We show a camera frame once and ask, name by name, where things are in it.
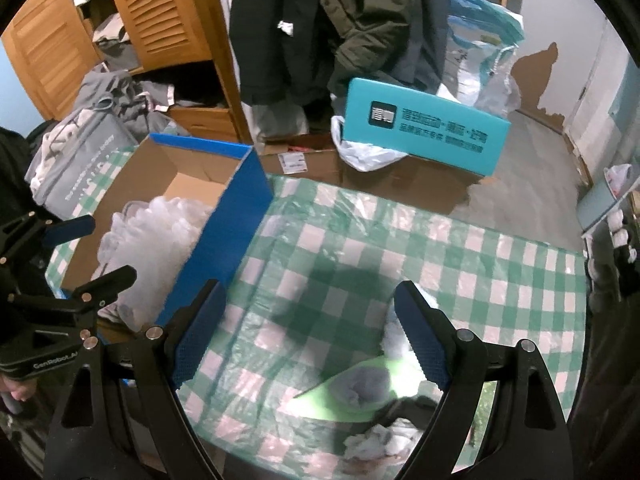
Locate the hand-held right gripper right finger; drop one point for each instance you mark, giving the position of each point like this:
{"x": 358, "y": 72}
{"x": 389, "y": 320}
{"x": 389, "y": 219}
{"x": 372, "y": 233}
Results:
{"x": 425, "y": 345}

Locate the grey-blue jacket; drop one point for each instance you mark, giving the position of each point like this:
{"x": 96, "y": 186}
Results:
{"x": 432, "y": 20}

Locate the person's left hand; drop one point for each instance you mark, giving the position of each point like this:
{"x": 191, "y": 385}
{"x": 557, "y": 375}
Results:
{"x": 17, "y": 392}

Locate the green foam sheet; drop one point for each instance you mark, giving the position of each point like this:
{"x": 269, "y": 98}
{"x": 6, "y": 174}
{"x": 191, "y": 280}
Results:
{"x": 325, "y": 395}

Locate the green checkered tablecloth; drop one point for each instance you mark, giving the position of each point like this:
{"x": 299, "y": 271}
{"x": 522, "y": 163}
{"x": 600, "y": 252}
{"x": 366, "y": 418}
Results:
{"x": 400, "y": 240}

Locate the blue cardboard box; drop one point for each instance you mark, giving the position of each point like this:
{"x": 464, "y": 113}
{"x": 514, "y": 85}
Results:
{"x": 225, "y": 240}

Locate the teal box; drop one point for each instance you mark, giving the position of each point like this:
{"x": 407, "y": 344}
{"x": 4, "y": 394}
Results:
{"x": 425, "y": 130}

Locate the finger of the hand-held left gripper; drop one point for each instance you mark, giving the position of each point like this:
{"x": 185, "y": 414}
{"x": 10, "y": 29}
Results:
{"x": 70, "y": 230}
{"x": 100, "y": 287}

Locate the grey printed tote bag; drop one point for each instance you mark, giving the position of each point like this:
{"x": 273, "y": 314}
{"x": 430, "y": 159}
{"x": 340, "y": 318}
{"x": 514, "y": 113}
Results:
{"x": 85, "y": 160}

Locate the light blue trash can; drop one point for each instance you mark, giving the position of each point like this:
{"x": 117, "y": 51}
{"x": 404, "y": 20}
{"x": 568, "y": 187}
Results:
{"x": 595, "y": 210}

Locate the wooden wardrobe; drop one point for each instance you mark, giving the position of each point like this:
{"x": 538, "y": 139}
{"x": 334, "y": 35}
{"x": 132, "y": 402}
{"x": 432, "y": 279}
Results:
{"x": 155, "y": 10}

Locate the crumpled white paper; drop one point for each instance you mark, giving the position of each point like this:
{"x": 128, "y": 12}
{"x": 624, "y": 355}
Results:
{"x": 380, "y": 442}

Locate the grey hoodie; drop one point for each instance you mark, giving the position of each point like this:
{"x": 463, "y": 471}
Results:
{"x": 110, "y": 95}

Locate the olive jacket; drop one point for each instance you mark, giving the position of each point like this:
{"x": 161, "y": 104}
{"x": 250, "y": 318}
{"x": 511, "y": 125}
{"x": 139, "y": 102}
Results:
{"x": 370, "y": 25}

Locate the group of shoes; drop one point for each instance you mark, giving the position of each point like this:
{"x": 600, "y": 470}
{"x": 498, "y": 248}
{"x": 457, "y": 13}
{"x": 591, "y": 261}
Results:
{"x": 622, "y": 242}

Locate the dark hanging cloth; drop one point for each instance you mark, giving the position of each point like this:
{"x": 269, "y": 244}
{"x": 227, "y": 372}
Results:
{"x": 605, "y": 370}

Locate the white plastic bag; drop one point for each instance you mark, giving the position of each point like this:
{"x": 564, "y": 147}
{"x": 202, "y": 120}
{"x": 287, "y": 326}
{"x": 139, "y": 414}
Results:
{"x": 360, "y": 152}

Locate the white trash bag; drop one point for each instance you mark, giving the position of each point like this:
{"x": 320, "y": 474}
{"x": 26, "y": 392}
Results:
{"x": 622, "y": 177}

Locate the black jacket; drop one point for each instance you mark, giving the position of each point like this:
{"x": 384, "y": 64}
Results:
{"x": 265, "y": 50}

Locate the brown cardboard carton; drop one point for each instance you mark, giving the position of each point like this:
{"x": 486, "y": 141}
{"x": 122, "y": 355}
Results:
{"x": 390, "y": 185}

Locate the white clothing tag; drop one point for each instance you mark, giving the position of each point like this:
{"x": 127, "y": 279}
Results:
{"x": 286, "y": 27}

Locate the grey sock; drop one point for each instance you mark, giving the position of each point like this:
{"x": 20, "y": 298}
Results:
{"x": 365, "y": 385}

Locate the clear blue plastic bag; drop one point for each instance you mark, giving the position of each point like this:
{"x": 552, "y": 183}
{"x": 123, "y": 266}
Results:
{"x": 485, "y": 50}

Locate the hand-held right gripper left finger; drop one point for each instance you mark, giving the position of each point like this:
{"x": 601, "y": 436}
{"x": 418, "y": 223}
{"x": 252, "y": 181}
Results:
{"x": 197, "y": 340}

